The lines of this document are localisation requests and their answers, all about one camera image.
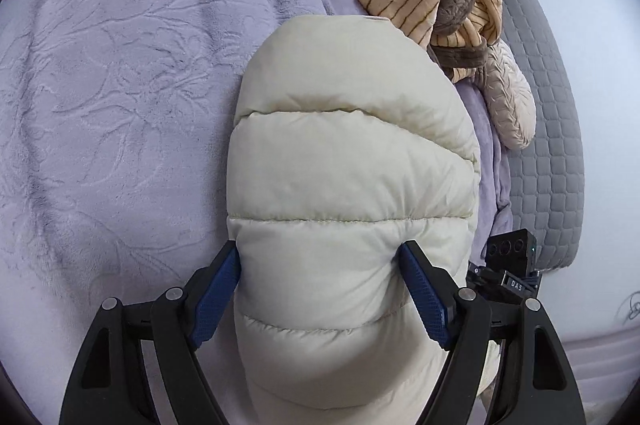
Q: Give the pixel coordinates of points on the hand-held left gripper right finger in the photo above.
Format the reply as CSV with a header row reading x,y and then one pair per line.
x,y
425,295

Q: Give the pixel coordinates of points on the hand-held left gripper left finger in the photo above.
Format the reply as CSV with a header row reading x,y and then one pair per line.
x,y
220,290

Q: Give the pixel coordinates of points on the cream puffer jacket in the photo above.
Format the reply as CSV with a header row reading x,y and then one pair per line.
x,y
350,185

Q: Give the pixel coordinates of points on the grey quilted mattress pad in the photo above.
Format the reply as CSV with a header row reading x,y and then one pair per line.
x,y
550,130

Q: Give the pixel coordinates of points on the purple embossed blanket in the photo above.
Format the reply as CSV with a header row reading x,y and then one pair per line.
x,y
125,105

